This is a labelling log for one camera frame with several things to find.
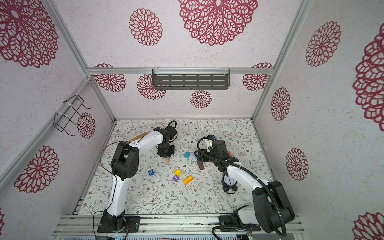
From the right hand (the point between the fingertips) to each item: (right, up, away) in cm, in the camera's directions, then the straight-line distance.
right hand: (199, 150), depth 86 cm
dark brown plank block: (+2, -10, +8) cm, 13 cm away
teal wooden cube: (-8, -4, +14) cm, 16 cm away
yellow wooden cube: (-13, -14, +4) cm, 19 cm away
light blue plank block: (-2, -4, -4) cm, 6 cm away
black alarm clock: (+17, -19, -2) cm, 25 cm away
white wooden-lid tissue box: (-41, +8, +18) cm, 45 cm away
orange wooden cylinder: (-7, -18, +2) cm, 19 cm away
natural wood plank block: (-20, -8, +10) cm, 23 cm away
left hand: (-19, -6, +11) cm, 23 cm away
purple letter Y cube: (-14, -17, +3) cm, 22 cm away
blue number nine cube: (-29, -14, +4) cm, 32 cm away
